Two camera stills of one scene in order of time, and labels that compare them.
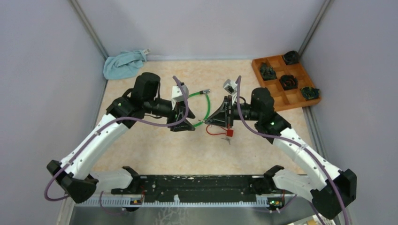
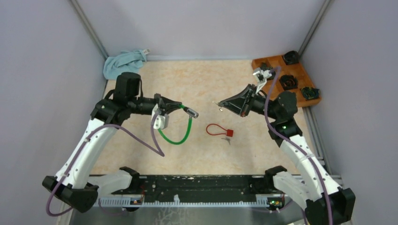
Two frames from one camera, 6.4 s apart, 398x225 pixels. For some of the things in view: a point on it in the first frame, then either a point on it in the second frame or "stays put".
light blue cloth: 125,64 stays put
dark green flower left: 267,71 stays put
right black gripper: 222,116 -> 243,100
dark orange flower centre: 288,82 stays put
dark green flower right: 309,93 stays put
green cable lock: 205,92 -> 192,114
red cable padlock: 229,132 stays put
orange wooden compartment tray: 289,86 stays put
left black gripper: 180,110 -> 167,105
